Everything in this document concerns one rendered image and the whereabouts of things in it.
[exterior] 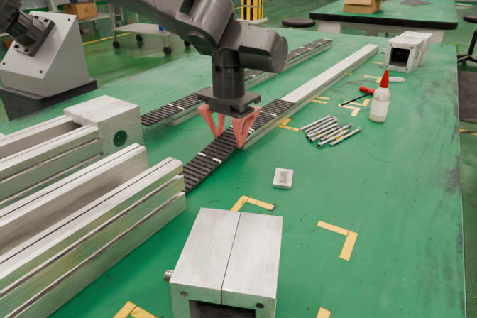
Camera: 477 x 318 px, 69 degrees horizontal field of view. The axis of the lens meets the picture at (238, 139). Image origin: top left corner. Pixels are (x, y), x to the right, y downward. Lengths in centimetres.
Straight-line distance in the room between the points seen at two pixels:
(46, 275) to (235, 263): 20
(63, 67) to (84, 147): 51
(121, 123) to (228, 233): 36
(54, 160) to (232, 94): 30
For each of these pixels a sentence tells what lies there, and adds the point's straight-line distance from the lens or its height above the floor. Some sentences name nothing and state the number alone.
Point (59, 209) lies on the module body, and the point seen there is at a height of 84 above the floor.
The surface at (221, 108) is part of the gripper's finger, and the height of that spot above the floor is 89.
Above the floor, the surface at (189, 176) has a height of 79.
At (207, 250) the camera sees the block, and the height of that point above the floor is 87.
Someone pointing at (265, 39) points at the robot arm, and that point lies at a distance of 53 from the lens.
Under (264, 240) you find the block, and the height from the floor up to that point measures 87.
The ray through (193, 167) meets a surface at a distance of 61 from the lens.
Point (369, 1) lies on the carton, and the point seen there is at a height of 86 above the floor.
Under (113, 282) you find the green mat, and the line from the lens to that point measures 46.
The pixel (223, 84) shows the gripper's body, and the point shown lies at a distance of 59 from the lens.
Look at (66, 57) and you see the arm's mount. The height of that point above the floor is 87.
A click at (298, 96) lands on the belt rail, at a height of 81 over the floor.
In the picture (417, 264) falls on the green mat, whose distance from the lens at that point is 50.
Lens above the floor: 112
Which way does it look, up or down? 28 degrees down
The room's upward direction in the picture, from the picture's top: straight up
